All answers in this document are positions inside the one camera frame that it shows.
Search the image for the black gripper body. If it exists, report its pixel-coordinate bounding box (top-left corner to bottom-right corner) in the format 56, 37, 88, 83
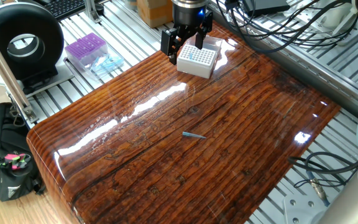
172, 3, 209, 34

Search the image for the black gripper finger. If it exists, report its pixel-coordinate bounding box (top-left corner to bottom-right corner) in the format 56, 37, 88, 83
194, 11, 214, 50
160, 27, 186, 65

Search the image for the white pipette tip holder box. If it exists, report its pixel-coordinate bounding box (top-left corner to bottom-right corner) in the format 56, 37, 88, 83
177, 43, 219, 80

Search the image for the clear pack of blue tips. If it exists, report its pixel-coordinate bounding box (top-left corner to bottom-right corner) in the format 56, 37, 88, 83
90, 52, 125, 79

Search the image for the purple pipette tip box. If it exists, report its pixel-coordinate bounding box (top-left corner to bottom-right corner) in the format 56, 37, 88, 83
64, 32, 109, 70

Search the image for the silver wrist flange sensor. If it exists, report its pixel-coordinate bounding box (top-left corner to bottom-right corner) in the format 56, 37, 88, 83
171, 0, 208, 9

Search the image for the clear plastic box lid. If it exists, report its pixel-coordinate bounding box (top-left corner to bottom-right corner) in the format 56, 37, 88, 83
186, 34, 223, 63

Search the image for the cardboard box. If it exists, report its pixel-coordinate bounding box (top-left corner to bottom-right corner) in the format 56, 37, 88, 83
137, 0, 175, 29

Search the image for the black power adapter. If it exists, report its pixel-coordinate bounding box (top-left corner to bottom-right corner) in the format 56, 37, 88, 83
242, 0, 291, 17

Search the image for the black keyboard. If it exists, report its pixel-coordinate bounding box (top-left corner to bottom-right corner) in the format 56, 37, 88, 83
40, 0, 88, 21

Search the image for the glossy wood grain board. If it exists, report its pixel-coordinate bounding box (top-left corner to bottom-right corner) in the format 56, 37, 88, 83
26, 17, 342, 224

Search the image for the white plastic housing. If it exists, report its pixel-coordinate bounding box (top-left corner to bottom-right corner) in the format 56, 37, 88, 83
290, 0, 358, 47

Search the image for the black backpack pink green trim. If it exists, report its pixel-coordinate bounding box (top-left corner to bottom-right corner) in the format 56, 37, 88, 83
0, 102, 46, 202

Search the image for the small aluminium upright bracket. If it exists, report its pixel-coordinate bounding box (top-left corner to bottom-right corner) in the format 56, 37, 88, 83
83, 0, 103, 24

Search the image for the aluminium frame post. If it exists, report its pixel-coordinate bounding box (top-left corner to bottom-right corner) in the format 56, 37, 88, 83
0, 18, 40, 126

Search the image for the black looped cable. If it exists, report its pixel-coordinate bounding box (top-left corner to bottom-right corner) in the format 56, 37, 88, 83
287, 151, 358, 189

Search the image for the blue cable metal connector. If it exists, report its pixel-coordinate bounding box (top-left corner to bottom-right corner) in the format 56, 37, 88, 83
305, 169, 331, 208

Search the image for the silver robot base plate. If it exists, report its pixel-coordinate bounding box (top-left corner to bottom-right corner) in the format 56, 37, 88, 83
283, 193, 326, 224

